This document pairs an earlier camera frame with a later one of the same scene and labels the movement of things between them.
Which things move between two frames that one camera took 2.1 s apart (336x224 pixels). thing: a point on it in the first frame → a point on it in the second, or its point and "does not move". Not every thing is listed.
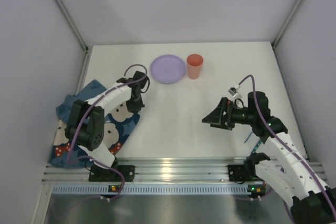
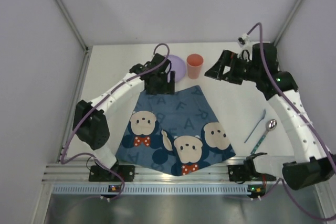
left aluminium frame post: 64,10 does not move
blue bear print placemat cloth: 119,124 → 173,132
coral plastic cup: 194,62 does not move
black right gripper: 228,114 → 230,66
